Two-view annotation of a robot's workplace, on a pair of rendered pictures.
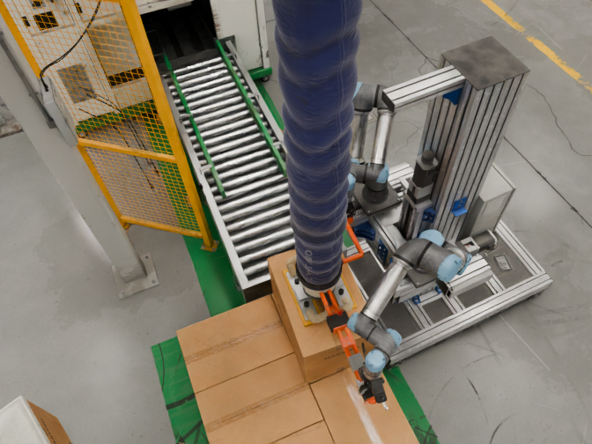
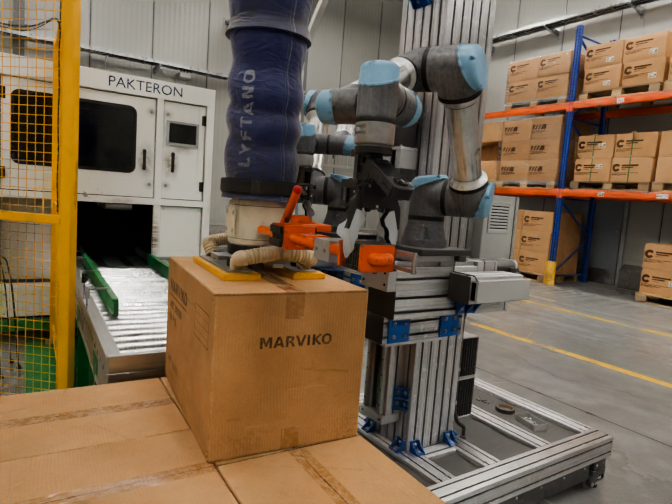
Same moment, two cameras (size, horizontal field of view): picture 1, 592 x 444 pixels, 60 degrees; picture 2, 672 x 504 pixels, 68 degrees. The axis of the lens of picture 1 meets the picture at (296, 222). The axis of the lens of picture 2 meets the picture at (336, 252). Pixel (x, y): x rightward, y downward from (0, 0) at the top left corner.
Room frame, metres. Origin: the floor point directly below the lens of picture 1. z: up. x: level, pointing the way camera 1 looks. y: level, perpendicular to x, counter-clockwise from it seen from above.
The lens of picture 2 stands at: (-0.26, -0.01, 1.17)
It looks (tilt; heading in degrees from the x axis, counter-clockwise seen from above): 6 degrees down; 348
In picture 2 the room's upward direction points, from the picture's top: 4 degrees clockwise
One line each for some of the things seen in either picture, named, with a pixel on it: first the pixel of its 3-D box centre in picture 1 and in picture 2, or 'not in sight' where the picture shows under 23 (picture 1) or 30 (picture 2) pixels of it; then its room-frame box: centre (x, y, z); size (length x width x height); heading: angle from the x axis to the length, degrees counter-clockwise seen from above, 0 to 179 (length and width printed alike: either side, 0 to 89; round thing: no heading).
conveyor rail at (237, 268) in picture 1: (195, 163); (83, 308); (2.56, 0.72, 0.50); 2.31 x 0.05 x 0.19; 19
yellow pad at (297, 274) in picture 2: (336, 281); (285, 262); (1.26, -0.19, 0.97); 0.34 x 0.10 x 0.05; 17
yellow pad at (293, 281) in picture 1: (301, 293); (224, 262); (1.20, 0.00, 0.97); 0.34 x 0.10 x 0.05; 17
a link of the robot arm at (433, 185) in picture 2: (430, 245); (430, 195); (1.29, -0.65, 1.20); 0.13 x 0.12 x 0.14; 49
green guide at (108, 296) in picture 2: (187, 120); (89, 277); (2.91, 0.78, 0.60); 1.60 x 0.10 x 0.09; 19
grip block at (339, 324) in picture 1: (338, 321); (292, 236); (0.99, -0.17, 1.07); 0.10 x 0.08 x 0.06; 107
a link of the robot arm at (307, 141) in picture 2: (346, 185); (304, 139); (1.57, -0.26, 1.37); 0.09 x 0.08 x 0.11; 163
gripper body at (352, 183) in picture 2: (370, 374); (368, 179); (0.68, -0.27, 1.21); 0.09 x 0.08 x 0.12; 17
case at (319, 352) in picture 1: (320, 308); (253, 337); (1.21, -0.10, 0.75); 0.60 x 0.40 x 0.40; 16
